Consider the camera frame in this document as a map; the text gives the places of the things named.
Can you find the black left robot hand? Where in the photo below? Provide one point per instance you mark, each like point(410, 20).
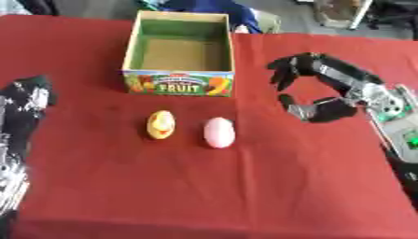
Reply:
point(30, 93)

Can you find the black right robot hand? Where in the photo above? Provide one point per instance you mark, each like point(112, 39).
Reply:
point(332, 74)

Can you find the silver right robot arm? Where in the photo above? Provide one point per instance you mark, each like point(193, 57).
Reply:
point(400, 124)

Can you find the cardboard box with green inside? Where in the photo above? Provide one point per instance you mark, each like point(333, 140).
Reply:
point(179, 54)

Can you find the white tripod leg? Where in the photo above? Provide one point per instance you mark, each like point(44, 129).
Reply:
point(360, 14)

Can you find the black chair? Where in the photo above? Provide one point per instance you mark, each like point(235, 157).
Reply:
point(394, 14)

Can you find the person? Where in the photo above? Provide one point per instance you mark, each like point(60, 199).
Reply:
point(217, 12)

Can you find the yellow toy fruit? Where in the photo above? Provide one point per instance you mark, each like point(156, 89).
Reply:
point(161, 124)

